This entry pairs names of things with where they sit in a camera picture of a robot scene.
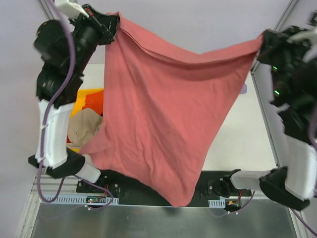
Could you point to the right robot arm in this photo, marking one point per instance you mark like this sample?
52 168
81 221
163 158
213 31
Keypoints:
295 85

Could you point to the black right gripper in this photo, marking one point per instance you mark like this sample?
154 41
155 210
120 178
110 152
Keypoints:
268 46

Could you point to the orange t-shirt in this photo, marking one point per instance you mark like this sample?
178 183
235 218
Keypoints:
95 100

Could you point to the white left cable duct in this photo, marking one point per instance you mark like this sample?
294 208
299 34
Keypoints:
82 200

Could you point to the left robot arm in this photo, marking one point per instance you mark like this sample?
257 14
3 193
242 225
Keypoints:
65 55

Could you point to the left aluminium frame post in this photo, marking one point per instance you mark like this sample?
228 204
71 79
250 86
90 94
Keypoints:
45 9

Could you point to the white cable duct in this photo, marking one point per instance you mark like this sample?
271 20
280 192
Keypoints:
220 203
82 200

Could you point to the yellow plastic bin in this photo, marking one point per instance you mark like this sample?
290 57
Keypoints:
80 99

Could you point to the white right cable duct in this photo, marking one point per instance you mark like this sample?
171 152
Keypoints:
220 203

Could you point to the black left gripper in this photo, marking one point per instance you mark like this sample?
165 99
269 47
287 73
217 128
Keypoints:
105 28

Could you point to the pink t-shirt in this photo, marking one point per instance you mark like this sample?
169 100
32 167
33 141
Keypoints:
163 107

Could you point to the beige t-shirt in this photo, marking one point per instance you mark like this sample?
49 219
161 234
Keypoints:
82 127

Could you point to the folded lavender t-shirt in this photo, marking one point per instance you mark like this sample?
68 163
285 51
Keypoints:
244 89

